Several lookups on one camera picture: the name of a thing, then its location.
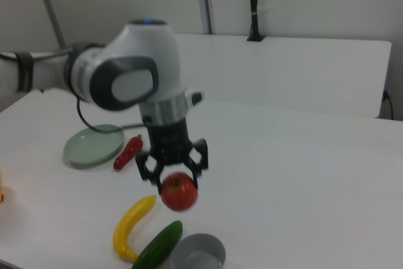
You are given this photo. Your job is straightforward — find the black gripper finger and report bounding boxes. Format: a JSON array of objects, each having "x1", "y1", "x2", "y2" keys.
[
  {"x1": 182, "y1": 138, "x2": 210, "y2": 190},
  {"x1": 135, "y1": 152, "x2": 164, "y2": 194}
]

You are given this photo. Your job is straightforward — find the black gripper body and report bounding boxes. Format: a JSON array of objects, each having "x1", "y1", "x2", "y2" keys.
[{"x1": 146, "y1": 117, "x2": 193, "y2": 168}]

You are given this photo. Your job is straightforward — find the red apple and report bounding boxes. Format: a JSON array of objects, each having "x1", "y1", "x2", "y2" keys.
[{"x1": 161, "y1": 171, "x2": 199, "y2": 212}]

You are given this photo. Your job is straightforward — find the red chili pepper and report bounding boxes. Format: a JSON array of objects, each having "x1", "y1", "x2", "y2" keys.
[{"x1": 113, "y1": 135, "x2": 144, "y2": 171}]

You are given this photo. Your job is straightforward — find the yellow banana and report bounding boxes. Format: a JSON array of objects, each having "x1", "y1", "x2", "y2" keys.
[{"x1": 113, "y1": 195, "x2": 157, "y2": 263}]

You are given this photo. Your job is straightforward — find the pale green round plate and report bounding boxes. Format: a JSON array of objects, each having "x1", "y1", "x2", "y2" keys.
[{"x1": 64, "y1": 123, "x2": 125, "y2": 166}]

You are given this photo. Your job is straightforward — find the green cucumber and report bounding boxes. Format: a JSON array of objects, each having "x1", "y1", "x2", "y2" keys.
[{"x1": 131, "y1": 220, "x2": 183, "y2": 269}]

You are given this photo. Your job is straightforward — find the grey round bowl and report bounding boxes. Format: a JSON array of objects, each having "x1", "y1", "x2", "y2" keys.
[{"x1": 169, "y1": 233, "x2": 226, "y2": 269}]

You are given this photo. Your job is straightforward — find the white side desk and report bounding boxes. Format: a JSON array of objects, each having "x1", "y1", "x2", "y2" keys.
[{"x1": 171, "y1": 32, "x2": 392, "y2": 119}]

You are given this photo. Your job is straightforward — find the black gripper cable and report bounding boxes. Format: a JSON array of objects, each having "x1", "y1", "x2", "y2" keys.
[{"x1": 76, "y1": 97, "x2": 149, "y2": 132}]

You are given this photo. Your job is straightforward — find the black strap on arm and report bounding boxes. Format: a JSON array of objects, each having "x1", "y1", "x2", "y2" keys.
[{"x1": 14, "y1": 51, "x2": 35, "y2": 92}]

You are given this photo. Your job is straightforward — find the black power cable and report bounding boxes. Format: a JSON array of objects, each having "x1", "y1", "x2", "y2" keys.
[{"x1": 382, "y1": 89, "x2": 395, "y2": 120}]

